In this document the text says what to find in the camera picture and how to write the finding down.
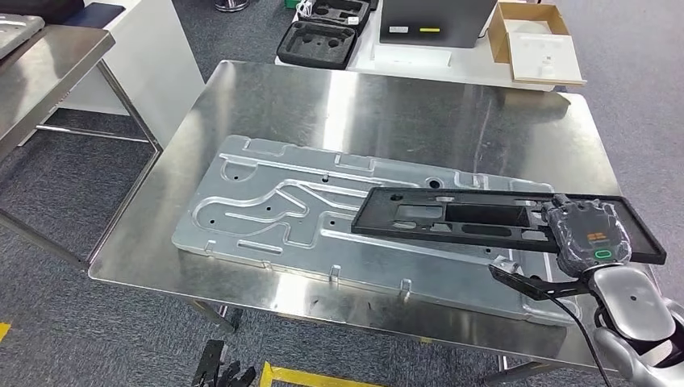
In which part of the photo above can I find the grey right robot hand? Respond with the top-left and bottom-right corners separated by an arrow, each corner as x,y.
540,193 -> 634,279

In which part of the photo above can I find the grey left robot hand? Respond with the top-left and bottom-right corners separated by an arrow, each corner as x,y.
192,339 -> 258,387

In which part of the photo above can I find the black plastic panel part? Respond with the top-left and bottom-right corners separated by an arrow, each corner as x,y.
351,186 -> 668,267

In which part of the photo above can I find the stainless steel workbench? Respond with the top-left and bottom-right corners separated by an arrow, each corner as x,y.
88,60 -> 669,387

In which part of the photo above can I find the white foam lid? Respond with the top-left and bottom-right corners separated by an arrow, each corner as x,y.
506,31 -> 585,85

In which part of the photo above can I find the white table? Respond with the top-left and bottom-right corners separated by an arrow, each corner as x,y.
274,0 -> 587,94

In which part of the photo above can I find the brown cardboard box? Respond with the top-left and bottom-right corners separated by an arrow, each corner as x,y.
487,1 -> 588,87

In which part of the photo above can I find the black equipment case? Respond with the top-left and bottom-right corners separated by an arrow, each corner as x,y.
379,0 -> 499,50

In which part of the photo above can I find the white cabinet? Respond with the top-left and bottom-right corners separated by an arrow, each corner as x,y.
57,0 -> 207,149

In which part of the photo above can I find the black foam tray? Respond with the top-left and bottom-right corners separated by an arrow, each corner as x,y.
276,21 -> 358,71
296,0 -> 373,35

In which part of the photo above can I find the stainless steel side table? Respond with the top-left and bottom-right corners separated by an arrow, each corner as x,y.
0,13 -> 165,268

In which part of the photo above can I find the dark blue pad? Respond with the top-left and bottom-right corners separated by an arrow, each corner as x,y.
61,2 -> 127,31

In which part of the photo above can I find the black bag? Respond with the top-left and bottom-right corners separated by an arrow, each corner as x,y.
0,0 -> 86,26

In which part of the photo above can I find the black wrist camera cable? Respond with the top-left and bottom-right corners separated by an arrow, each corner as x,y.
544,295 -> 614,387

